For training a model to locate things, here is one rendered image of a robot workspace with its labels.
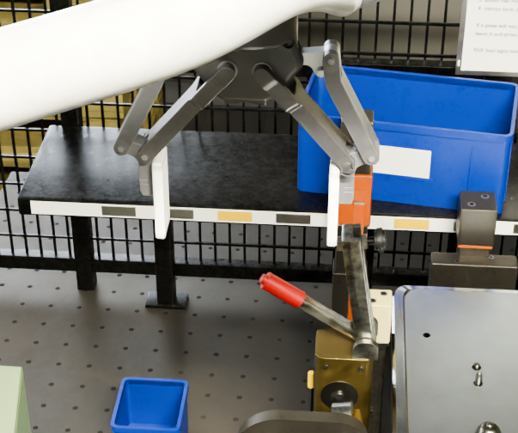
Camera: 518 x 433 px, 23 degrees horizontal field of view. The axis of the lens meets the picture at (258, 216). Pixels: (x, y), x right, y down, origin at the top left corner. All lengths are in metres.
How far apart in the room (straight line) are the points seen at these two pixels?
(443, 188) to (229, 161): 0.34
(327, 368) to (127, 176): 0.53
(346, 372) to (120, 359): 0.63
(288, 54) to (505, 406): 0.74
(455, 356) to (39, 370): 0.74
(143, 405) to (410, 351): 0.49
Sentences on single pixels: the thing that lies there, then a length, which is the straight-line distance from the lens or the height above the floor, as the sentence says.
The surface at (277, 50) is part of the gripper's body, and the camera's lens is 0.91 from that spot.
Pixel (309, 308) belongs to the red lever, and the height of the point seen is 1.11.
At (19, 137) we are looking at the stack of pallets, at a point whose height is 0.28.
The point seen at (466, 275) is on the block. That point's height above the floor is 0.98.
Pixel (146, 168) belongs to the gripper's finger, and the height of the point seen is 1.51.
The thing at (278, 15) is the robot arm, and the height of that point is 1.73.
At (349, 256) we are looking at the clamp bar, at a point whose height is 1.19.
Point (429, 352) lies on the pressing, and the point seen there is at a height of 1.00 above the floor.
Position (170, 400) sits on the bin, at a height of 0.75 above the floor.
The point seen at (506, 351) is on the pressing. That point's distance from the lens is 1.62.
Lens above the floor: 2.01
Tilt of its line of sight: 33 degrees down
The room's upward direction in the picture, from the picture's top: straight up
